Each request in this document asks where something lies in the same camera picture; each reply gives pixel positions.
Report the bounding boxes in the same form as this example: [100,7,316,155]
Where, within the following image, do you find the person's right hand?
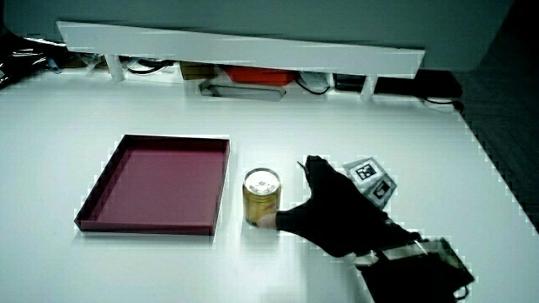
[256,154,424,259]

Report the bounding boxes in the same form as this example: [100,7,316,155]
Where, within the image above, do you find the gold red bull can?
[242,167,282,228]

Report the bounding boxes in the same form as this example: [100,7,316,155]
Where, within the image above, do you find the person's right forearm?
[353,237,476,303]

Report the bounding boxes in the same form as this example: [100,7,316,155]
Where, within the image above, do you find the white desk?
[0,66,539,303]

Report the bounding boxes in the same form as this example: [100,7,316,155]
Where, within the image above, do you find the white desk shelf riser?
[56,20,426,102]

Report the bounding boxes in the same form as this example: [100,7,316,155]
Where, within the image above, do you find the white power adapter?
[296,71,331,94]

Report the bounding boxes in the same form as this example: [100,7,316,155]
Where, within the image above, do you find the grey flat device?
[199,81,287,103]

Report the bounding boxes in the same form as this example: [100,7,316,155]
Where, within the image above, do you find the orange box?
[222,65,298,88]

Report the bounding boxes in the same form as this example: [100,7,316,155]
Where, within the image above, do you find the maroon shallow tray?
[73,134,232,237]

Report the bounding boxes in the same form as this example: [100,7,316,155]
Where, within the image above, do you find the brown cardboard box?
[179,61,218,82]

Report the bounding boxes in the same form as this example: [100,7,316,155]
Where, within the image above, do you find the black plastic bag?
[0,31,71,90]

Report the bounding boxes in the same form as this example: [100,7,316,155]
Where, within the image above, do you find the black cable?
[420,96,465,114]
[125,58,176,76]

